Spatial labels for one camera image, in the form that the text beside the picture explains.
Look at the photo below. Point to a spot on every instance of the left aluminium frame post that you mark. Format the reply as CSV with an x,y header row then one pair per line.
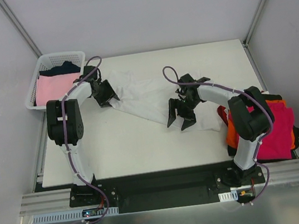
x,y
20,28

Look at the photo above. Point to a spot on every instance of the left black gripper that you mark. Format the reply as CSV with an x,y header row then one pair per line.
x,y
104,92

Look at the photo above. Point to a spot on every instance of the pink t shirt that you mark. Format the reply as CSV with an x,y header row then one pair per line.
x,y
54,87

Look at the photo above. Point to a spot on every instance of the white plastic laundry basket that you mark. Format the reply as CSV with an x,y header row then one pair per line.
x,y
46,62

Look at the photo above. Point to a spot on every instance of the left white cable duct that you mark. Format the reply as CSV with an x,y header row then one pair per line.
x,y
74,215

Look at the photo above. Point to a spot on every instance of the magenta t shirt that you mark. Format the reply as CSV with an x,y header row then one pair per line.
x,y
277,138

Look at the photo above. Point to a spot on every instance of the red t shirt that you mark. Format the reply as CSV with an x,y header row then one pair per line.
x,y
223,114

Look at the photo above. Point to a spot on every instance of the navy t shirt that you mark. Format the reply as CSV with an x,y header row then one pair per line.
x,y
67,67

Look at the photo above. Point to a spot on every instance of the white cable duct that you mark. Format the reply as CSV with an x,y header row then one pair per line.
x,y
228,196
74,215

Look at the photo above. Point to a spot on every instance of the right white cable duct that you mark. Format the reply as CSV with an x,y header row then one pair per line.
x,y
228,196

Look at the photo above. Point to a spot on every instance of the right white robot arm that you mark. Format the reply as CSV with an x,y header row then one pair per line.
x,y
251,116

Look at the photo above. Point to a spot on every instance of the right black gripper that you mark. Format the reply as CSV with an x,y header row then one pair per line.
x,y
181,108

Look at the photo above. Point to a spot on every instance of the white t shirt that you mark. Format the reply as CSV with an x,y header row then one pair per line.
x,y
148,99

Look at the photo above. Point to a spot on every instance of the aluminium rail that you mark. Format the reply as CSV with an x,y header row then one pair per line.
x,y
58,200

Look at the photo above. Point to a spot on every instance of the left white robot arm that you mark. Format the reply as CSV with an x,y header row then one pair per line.
x,y
65,126

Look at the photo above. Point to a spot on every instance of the black t shirt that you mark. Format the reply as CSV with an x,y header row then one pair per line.
x,y
297,132

